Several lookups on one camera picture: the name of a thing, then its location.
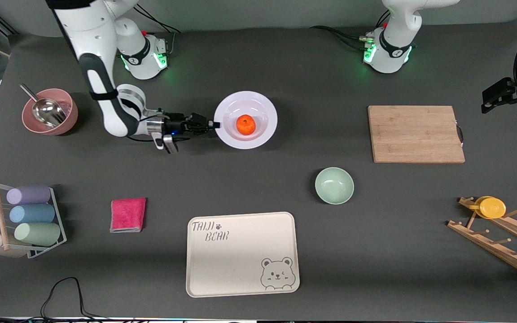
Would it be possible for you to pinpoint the orange fruit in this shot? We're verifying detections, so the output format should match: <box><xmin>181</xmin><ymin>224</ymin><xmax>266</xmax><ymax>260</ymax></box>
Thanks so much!
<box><xmin>236</xmin><ymin>114</ymin><xmax>257</xmax><ymax>136</ymax></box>

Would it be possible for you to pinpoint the white ribbed plate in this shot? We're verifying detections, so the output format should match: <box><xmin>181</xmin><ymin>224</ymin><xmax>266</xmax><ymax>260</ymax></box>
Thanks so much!
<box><xmin>213</xmin><ymin>91</ymin><xmax>279</xmax><ymax>150</ymax></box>

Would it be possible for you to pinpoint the wooden cutting board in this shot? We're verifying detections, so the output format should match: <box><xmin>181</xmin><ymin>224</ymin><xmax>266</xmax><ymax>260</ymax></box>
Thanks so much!
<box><xmin>367</xmin><ymin>105</ymin><xmax>466</xmax><ymax>164</ymax></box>

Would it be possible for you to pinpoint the pink folded cloth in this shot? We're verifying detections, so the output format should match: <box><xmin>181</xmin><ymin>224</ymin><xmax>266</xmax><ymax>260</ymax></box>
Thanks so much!
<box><xmin>109</xmin><ymin>197</ymin><xmax>147</xmax><ymax>234</ymax></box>

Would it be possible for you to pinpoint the yellow cup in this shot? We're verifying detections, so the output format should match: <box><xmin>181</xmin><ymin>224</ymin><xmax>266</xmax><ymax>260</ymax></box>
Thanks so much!
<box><xmin>473</xmin><ymin>196</ymin><xmax>507</xmax><ymax>220</ymax></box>

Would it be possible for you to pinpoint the pink bowl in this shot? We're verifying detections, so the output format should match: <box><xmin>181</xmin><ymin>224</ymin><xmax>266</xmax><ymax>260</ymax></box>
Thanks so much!
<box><xmin>21</xmin><ymin>88</ymin><xmax>79</xmax><ymax>136</ymax></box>

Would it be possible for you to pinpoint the metal scoop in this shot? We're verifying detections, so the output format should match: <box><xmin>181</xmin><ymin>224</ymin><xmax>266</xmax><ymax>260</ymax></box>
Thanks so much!
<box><xmin>19</xmin><ymin>83</ymin><xmax>68</xmax><ymax>129</ymax></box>

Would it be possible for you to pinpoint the cream tray with bear print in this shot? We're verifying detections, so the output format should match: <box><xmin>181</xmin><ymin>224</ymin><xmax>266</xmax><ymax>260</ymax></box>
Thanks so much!
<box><xmin>185</xmin><ymin>211</ymin><xmax>301</xmax><ymax>298</ymax></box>

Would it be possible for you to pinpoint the pale green bowl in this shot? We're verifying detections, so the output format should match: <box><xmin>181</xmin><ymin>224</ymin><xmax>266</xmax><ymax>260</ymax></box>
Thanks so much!
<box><xmin>314</xmin><ymin>166</ymin><xmax>355</xmax><ymax>205</ymax></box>

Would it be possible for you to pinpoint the wooden peg rack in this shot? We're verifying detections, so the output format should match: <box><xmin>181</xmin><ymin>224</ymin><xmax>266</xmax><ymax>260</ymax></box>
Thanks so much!
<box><xmin>447</xmin><ymin>196</ymin><xmax>517</xmax><ymax>284</ymax></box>

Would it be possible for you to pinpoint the pale purple cup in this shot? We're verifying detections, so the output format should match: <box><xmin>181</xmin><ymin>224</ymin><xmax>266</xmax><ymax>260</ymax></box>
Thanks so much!
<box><xmin>6</xmin><ymin>185</ymin><xmax>52</xmax><ymax>206</ymax></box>

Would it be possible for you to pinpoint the pale blue cup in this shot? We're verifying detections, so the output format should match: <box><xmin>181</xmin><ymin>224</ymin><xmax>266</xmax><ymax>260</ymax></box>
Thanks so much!
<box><xmin>9</xmin><ymin>204</ymin><xmax>56</xmax><ymax>224</ymax></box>

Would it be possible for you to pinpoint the pale green cup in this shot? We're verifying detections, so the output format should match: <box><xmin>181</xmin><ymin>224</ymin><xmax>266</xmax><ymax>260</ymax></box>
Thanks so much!
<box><xmin>13</xmin><ymin>222</ymin><xmax>62</xmax><ymax>247</ymax></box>

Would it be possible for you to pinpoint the black right base cable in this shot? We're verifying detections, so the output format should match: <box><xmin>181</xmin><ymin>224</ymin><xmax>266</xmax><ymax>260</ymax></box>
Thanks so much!
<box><xmin>133</xmin><ymin>4</ymin><xmax>182</xmax><ymax>35</ymax></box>

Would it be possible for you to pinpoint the black base cable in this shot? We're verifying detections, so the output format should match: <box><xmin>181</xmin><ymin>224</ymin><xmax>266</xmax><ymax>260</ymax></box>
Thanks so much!
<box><xmin>133</xmin><ymin>4</ymin><xmax>182</xmax><ymax>35</ymax></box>
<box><xmin>309</xmin><ymin>24</ymin><xmax>376</xmax><ymax>51</ymax></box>

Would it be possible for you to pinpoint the black left base cable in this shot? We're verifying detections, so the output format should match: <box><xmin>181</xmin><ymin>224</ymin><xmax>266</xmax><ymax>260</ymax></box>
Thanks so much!
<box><xmin>309</xmin><ymin>24</ymin><xmax>376</xmax><ymax>51</ymax></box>

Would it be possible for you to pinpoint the black floor cable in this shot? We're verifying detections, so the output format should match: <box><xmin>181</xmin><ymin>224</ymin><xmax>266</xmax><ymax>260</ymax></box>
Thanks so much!
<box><xmin>0</xmin><ymin>276</ymin><xmax>142</xmax><ymax>323</ymax></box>

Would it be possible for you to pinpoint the white wire cup rack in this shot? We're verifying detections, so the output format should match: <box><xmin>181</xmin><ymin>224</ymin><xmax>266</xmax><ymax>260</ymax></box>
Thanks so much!
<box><xmin>0</xmin><ymin>180</ymin><xmax>68</xmax><ymax>260</ymax></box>

